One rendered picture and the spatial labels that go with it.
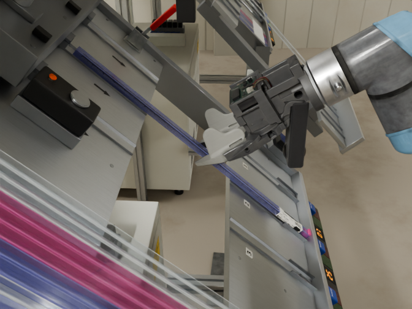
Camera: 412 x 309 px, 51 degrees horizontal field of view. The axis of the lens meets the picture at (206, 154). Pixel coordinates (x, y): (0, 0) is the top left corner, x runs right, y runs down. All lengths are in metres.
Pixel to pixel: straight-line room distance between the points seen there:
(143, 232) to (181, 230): 0.91
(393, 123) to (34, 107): 0.47
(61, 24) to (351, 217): 1.67
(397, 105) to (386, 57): 0.07
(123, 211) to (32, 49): 0.61
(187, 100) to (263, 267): 0.38
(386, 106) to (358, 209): 1.46
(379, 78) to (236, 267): 0.32
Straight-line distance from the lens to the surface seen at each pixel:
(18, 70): 0.50
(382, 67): 0.62
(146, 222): 0.99
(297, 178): 0.95
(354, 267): 1.82
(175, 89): 0.86
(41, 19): 0.55
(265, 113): 0.62
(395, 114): 0.65
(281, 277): 0.68
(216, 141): 0.64
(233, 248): 0.61
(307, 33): 3.89
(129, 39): 0.80
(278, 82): 0.64
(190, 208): 1.97
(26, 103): 0.49
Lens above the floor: 1.28
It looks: 33 degrees down
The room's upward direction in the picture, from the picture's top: straight up
